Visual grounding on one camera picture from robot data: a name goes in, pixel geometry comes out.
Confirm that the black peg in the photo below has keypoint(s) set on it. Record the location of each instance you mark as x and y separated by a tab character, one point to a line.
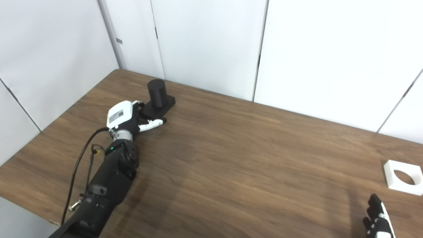
158	105

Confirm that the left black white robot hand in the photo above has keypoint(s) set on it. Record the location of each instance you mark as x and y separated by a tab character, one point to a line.
120	114

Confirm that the gray vertical wall post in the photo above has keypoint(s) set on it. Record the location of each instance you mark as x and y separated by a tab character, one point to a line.
114	33

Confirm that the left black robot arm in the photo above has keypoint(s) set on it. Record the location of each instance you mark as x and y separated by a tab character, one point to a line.
105	188

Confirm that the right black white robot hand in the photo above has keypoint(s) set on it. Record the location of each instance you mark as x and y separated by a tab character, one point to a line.
380	226

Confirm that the white square piece with hole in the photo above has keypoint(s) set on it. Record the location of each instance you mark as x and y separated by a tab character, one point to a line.
391	178

